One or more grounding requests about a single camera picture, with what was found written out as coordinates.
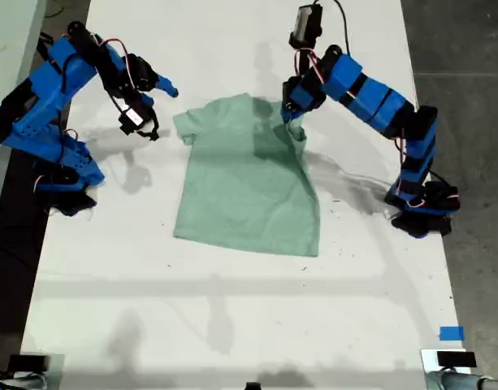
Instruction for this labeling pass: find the pale green T-shirt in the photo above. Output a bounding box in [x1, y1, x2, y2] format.
[172, 92, 322, 258]

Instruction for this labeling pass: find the black stand leg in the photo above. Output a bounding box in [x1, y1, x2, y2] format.
[36, 34, 57, 66]

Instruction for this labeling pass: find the pale grey side table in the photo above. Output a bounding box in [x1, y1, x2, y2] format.
[0, 0, 50, 245]

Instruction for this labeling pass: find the black mat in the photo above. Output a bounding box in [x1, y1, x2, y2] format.
[0, 149, 54, 342]

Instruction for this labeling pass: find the blue tape strip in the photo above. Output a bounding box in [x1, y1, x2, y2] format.
[439, 326, 465, 341]

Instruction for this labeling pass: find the small black box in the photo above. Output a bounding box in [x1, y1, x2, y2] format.
[7, 354, 50, 371]
[436, 351, 477, 369]

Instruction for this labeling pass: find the grey metal tube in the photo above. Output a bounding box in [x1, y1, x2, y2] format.
[0, 372, 49, 390]
[425, 370, 498, 390]

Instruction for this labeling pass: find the black camera box white sticker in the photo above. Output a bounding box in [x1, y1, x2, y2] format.
[118, 103, 150, 135]

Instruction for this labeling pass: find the black camera mount stalk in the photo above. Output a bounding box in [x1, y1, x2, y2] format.
[288, 32, 322, 54]
[109, 87, 160, 142]

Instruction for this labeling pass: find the black camera cable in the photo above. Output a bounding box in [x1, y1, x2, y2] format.
[58, 53, 81, 109]
[313, 0, 352, 56]

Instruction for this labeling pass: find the thin green cable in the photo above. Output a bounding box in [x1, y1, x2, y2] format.
[44, 0, 67, 20]

